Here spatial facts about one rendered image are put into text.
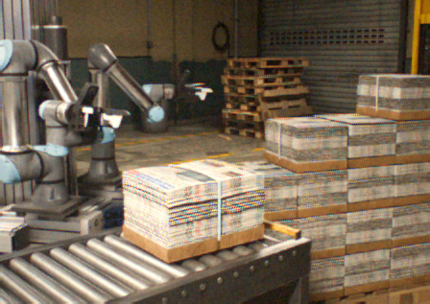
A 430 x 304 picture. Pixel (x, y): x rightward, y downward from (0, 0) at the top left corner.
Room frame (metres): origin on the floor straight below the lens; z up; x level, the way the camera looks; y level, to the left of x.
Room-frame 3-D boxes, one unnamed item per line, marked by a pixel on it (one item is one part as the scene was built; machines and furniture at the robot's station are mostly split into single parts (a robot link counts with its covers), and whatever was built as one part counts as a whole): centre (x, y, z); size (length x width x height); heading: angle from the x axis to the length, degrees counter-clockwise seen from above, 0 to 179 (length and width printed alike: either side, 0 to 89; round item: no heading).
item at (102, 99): (2.79, 0.58, 1.19); 0.15 x 0.12 x 0.55; 12
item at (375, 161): (2.97, -0.74, 0.86); 0.38 x 0.29 x 0.04; 22
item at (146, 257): (1.66, 0.22, 0.78); 0.47 x 0.05 x 0.05; 41
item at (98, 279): (1.53, 0.37, 0.78); 0.47 x 0.05 x 0.05; 41
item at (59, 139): (1.92, 0.54, 1.12); 0.11 x 0.08 x 0.11; 140
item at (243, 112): (9.64, -0.85, 0.65); 1.33 x 0.94 x 1.30; 135
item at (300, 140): (2.86, -0.46, 0.95); 0.38 x 0.29 x 0.23; 20
